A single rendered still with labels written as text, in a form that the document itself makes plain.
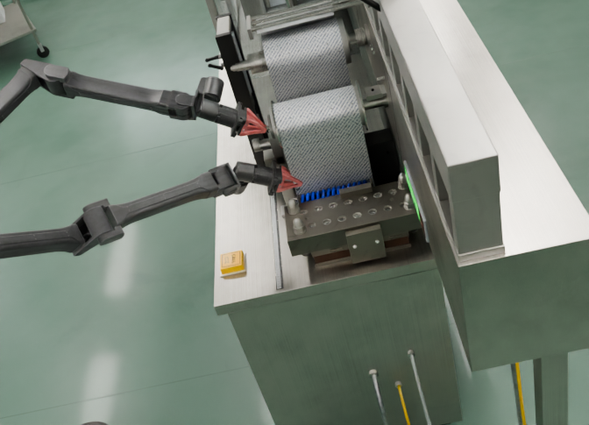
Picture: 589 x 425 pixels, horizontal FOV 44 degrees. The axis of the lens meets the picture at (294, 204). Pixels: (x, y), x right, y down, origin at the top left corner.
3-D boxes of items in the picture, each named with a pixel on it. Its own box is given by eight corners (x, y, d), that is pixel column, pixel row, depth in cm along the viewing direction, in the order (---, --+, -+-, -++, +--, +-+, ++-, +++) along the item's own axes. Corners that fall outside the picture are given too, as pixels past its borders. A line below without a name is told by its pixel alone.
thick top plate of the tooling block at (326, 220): (288, 221, 223) (283, 206, 219) (417, 192, 219) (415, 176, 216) (292, 257, 210) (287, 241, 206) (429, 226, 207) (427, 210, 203)
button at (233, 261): (222, 259, 227) (220, 253, 226) (244, 254, 226) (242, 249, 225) (222, 275, 222) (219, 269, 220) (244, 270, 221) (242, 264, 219)
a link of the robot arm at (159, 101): (51, 97, 217) (40, 76, 207) (58, 81, 219) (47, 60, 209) (191, 126, 214) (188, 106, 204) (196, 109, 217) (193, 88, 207)
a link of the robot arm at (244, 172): (233, 173, 210) (236, 156, 213) (228, 184, 216) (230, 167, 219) (257, 178, 212) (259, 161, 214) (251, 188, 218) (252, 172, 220)
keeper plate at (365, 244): (351, 259, 212) (344, 231, 206) (386, 251, 212) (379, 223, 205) (352, 265, 211) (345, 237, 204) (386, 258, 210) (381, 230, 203)
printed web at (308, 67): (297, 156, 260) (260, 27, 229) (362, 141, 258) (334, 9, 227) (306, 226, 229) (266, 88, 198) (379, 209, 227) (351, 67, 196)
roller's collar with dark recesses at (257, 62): (251, 68, 232) (246, 50, 228) (270, 64, 232) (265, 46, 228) (251, 78, 227) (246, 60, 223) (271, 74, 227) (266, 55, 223)
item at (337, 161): (297, 197, 223) (283, 148, 211) (373, 180, 221) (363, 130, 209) (297, 198, 222) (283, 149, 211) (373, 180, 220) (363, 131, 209)
